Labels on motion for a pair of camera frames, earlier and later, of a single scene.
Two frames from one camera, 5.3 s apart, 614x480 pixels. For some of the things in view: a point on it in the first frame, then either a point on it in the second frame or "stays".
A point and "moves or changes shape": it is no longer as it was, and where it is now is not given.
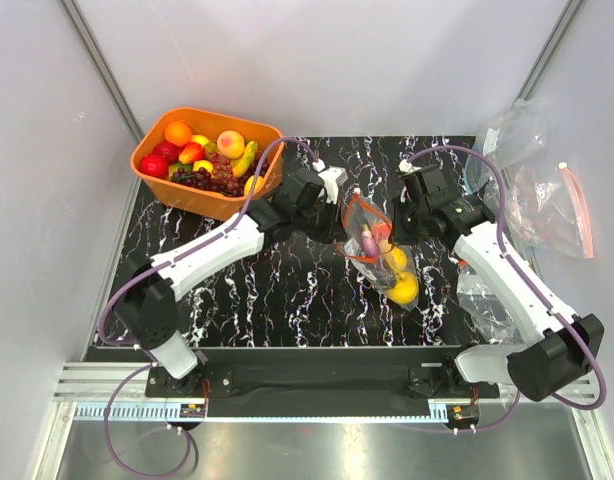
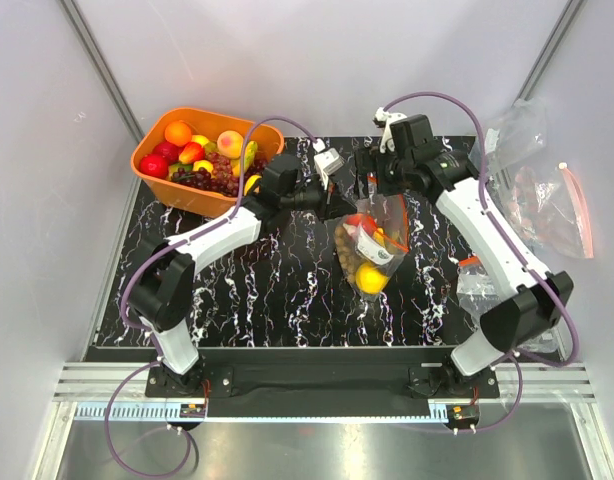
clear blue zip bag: [511, 142] stays
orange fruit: [178, 133] stays
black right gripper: [399, 235] to [369, 160]
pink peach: [230, 144] stays
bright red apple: [154, 165] stays
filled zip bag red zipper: [545, 208] stays
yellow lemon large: [406, 289] to [370, 279]
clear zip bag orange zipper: [367, 244] moves or changes shape
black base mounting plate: [316, 382] stays
